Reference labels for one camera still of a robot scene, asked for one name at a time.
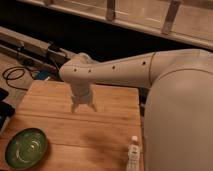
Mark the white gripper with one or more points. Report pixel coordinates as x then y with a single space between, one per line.
82 94

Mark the white small bottle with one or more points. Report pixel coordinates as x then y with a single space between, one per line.
133 155

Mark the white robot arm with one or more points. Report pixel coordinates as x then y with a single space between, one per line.
178 119

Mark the green ceramic bowl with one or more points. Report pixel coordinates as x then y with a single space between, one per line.
26 149

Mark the blue object on floor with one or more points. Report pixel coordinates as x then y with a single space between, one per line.
41 75

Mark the black device at left edge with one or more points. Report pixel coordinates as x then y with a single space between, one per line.
6 110

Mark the black clamp on rail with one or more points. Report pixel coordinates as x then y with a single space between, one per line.
54 48

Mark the metal window frame rail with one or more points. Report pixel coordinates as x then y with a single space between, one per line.
187 21

